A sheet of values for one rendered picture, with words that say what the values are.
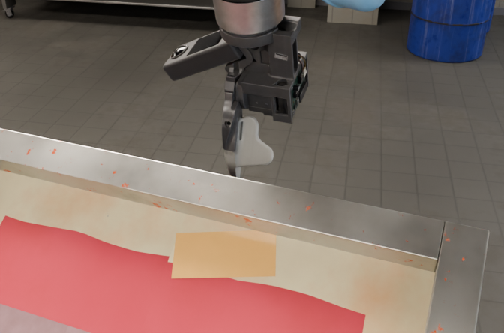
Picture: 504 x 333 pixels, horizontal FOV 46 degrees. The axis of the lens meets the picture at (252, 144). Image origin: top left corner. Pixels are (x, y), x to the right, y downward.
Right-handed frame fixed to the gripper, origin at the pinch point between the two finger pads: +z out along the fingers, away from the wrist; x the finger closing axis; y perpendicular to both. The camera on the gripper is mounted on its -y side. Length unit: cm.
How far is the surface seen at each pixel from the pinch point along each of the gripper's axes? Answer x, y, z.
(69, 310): -30.2, -8.1, -4.2
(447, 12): 386, 5, 229
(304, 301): -23.6, 14.5, -6.0
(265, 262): -21.0, 9.8, -6.7
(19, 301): -30.8, -13.9, -4.0
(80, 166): -17.8, -12.0, -11.1
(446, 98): 303, 17, 249
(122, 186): -18.8, -6.3, -10.9
